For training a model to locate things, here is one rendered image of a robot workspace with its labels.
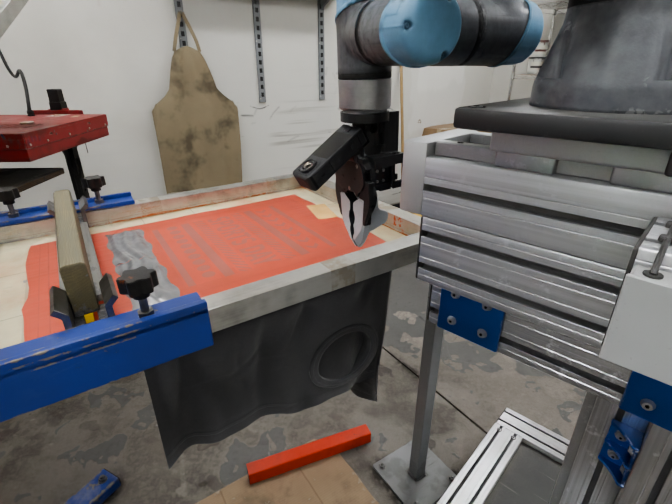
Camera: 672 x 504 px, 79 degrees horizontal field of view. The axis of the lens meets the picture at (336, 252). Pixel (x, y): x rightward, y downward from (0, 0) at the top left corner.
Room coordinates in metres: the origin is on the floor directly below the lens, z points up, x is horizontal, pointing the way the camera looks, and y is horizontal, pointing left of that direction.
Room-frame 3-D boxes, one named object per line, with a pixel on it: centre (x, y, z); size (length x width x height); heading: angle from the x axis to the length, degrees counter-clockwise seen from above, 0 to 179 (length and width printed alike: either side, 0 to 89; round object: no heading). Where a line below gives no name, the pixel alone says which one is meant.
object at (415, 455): (0.96, -0.28, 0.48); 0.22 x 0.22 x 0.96; 33
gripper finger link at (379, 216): (0.61, -0.06, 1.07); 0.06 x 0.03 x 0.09; 123
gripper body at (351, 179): (0.62, -0.05, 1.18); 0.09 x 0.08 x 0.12; 123
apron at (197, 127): (2.68, 0.87, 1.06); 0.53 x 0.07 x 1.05; 123
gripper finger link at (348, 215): (0.64, -0.04, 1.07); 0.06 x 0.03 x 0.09; 123
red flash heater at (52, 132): (1.59, 1.22, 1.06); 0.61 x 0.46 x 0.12; 3
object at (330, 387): (0.63, 0.11, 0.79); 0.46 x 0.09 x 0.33; 123
